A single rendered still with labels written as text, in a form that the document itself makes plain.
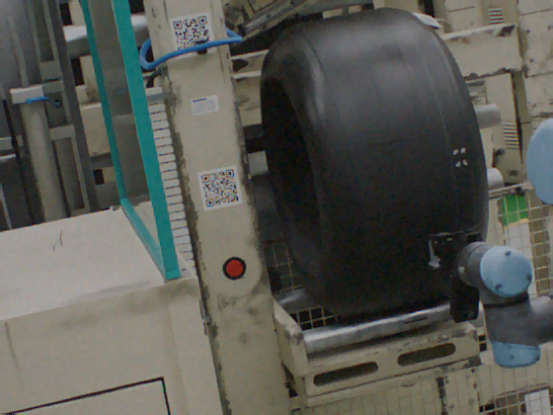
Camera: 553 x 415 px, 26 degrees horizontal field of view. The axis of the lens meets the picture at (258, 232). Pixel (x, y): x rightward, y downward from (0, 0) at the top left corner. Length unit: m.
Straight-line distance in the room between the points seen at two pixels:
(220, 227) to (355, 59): 0.41
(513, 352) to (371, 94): 0.54
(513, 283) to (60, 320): 0.75
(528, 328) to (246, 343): 0.65
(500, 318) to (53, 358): 0.75
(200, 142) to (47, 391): 0.87
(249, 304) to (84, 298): 0.88
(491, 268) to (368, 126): 0.40
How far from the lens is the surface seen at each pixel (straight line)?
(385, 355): 2.35
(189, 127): 2.27
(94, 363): 1.52
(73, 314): 1.51
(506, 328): 1.94
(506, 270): 1.90
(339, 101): 2.16
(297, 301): 2.59
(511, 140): 7.07
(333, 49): 2.24
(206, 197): 2.29
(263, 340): 2.38
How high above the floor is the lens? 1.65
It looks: 13 degrees down
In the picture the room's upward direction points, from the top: 10 degrees counter-clockwise
